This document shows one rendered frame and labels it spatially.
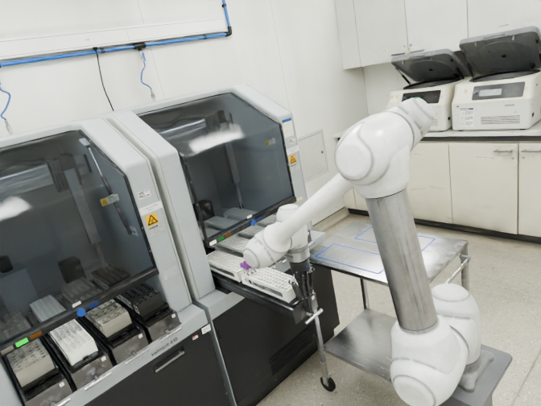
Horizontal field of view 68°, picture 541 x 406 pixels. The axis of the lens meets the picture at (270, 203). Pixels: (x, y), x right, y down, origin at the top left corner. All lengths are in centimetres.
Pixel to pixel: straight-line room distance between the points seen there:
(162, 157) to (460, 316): 123
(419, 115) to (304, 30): 302
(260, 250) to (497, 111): 252
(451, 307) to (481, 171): 240
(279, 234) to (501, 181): 254
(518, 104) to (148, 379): 292
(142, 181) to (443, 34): 286
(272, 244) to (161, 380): 87
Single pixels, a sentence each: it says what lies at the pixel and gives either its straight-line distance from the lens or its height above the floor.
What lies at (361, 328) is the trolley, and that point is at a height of 28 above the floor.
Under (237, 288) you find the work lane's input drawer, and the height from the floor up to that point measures 79.
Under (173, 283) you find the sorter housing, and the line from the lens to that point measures 185.
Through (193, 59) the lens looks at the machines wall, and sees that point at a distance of 317.
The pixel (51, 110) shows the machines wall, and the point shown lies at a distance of 274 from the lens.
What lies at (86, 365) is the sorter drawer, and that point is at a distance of 171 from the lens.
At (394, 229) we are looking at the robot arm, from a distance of 99.
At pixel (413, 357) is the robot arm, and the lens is 114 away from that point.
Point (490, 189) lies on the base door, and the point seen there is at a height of 44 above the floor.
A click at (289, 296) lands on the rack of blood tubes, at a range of 160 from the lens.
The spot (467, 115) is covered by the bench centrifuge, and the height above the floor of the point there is 103.
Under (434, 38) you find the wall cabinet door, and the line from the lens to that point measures 386.
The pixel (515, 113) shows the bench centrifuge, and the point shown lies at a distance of 341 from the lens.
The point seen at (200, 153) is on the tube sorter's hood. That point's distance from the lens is 181.
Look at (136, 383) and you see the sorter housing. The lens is 184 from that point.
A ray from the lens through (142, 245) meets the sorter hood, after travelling 172.
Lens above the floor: 169
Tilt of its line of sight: 19 degrees down
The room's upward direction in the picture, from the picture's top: 12 degrees counter-clockwise
